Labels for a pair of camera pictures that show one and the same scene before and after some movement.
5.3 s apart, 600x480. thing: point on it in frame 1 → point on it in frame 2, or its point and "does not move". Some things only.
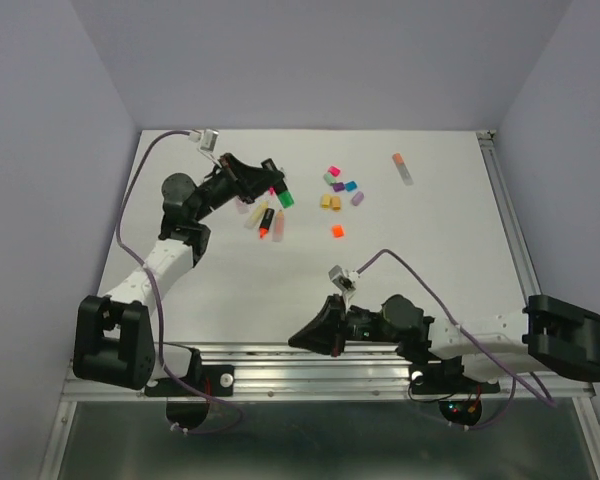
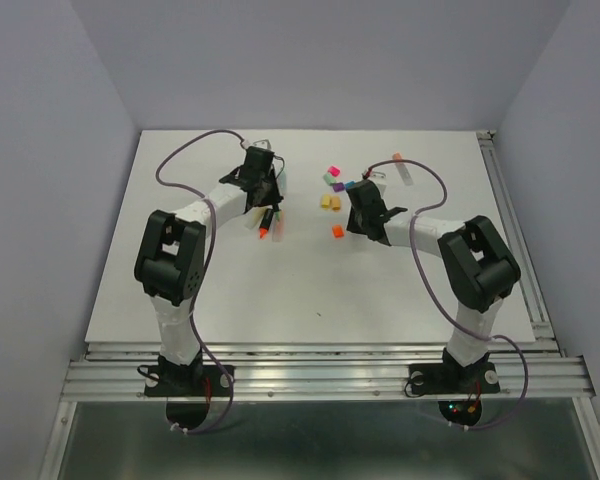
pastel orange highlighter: (402, 168) does not move
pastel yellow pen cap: (326, 201) does not move
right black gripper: (327, 327) → (352, 223)
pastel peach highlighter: (280, 226) does not move
